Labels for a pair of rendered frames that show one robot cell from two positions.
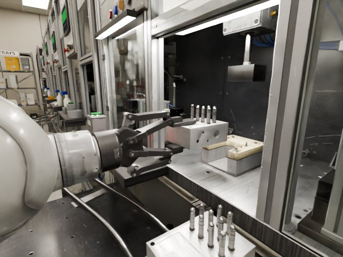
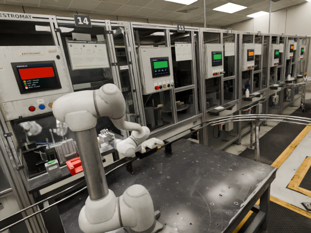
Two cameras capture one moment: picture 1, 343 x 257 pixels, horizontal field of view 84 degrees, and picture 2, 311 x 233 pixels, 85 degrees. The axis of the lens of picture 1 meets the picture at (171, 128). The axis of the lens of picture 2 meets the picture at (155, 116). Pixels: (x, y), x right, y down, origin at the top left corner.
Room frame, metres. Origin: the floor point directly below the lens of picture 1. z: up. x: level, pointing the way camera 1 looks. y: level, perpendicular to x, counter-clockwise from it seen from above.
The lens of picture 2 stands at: (0.03, 1.44, 1.57)
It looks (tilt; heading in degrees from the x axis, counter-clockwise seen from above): 15 degrees down; 269
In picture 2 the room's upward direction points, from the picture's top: 7 degrees counter-clockwise
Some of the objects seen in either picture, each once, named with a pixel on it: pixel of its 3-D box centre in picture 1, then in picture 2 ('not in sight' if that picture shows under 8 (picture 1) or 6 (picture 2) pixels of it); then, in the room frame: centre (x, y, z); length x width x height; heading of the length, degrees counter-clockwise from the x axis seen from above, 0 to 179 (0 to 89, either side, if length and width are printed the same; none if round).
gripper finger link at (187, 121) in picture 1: (181, 122); not in sight; (0.44, -0.02, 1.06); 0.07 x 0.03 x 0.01; 125
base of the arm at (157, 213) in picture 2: not in sight; (145, 221); (0.15, 0.61, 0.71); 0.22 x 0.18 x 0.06; 35
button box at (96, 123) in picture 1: (99, 128); (53, 169); (0.79, 0.30, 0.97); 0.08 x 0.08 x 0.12; 35
